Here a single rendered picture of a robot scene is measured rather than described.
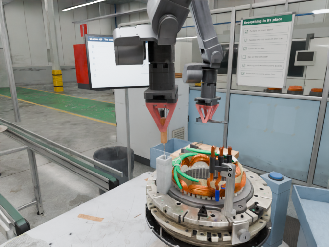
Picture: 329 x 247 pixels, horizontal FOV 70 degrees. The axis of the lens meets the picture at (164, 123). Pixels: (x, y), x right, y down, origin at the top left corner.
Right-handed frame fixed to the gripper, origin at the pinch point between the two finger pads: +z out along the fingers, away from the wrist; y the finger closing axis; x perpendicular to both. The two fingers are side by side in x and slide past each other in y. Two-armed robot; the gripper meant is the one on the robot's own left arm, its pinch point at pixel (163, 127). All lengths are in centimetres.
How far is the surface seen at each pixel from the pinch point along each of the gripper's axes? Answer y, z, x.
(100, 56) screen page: -95, -14, -51
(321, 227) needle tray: 1.7, 24.1, 37.8
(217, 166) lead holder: 8.7, 5.2, 11.9
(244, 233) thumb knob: 13.0, 17.1, 17.1
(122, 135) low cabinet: -266, 103, -96
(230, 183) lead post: 9.0, 8.7, 14.5
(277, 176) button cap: -20.3, 23.3, 34.7
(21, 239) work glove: -9, 47, -53
